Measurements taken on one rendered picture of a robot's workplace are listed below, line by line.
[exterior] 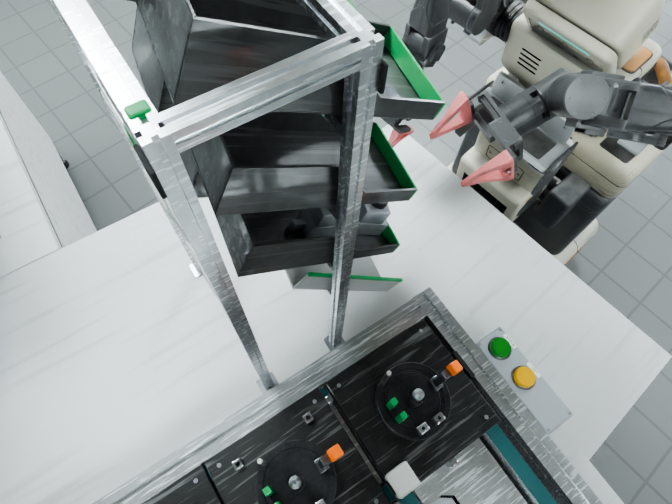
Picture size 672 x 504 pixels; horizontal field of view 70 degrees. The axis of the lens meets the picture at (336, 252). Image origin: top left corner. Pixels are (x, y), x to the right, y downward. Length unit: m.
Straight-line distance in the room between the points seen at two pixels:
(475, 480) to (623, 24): 0.87
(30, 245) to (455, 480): 1.09
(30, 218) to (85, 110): 1.52
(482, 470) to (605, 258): 1.61
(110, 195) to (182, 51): 2.12
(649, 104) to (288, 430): 0.77
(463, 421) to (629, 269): 1.66
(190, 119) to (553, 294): 1.04
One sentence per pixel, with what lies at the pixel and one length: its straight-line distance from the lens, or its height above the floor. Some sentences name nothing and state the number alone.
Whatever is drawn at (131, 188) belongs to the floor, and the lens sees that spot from 2.47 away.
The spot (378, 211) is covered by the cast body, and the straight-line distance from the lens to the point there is 0.76.
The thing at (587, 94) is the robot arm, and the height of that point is 1.46.
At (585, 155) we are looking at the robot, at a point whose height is 0.79.
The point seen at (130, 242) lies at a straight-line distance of 1.27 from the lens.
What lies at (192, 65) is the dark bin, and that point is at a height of 1.66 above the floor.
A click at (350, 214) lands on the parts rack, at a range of 0.56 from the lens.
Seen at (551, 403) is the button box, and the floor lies 0.96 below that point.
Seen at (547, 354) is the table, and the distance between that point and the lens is 1.19.
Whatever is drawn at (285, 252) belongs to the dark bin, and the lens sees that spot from 0.65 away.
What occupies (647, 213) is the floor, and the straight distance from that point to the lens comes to 2.73.
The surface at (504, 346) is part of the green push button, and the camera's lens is 1.04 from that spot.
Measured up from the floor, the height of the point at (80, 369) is 0.86.
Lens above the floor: 1.90
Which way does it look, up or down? 63 degrees down
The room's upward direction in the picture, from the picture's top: 4 degrees clockwise
